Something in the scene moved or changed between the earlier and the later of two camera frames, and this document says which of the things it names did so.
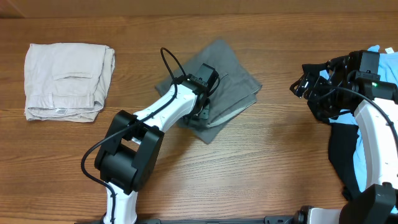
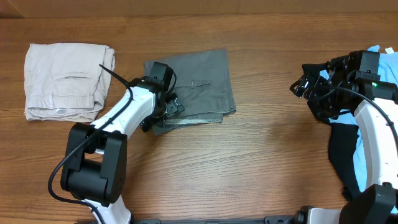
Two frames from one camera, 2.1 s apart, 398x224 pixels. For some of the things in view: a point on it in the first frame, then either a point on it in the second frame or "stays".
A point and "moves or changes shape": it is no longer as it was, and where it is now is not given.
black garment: (341, 142) stays
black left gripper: (204, 111) to (173, 106)
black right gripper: (315, 91) stays
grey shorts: (237, 91) moves or changes shape
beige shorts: (66, 81) stays
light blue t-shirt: (388, 67) stays
